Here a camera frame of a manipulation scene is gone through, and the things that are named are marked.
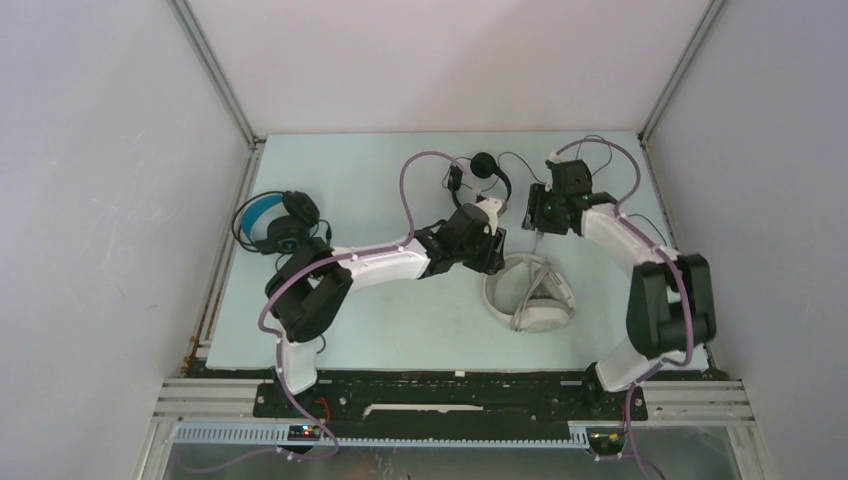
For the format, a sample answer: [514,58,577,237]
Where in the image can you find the black and blue headset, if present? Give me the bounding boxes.
[230,190,321,255]

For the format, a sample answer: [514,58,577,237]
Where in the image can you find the white slotted cable duct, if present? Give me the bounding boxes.
[172,422,625,449]

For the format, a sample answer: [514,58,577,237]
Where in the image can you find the grey USB headset cable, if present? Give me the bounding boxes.
[510,228,558,333]

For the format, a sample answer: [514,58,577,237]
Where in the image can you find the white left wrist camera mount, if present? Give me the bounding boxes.
[475,197,504,235]

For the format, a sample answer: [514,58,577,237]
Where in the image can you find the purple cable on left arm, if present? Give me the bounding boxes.
[256,150,485,462]

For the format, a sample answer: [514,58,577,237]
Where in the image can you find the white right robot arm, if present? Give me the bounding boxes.
[522,157,717,418]

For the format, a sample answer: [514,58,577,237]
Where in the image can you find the aluminium frame post right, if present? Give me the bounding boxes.
[639,0,729,146]

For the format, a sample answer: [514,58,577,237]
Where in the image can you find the thin black headphone cable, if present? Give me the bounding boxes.
[496,134,669,250]

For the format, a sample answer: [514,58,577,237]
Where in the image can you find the white gaming headset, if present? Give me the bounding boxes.
[482,252,576,334]

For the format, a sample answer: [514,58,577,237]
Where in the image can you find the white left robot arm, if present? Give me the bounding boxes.
[258,197,506,417]

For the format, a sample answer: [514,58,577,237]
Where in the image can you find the small black on-ear headphones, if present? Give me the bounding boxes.
[446,152,512,215]

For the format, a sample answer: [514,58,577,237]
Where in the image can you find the aluminium frame post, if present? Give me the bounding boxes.
[167,0,261,149]
[639,0,729,146]

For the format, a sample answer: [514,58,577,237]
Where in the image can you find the aluminium frame post left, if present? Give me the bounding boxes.
[167,0,261,149]

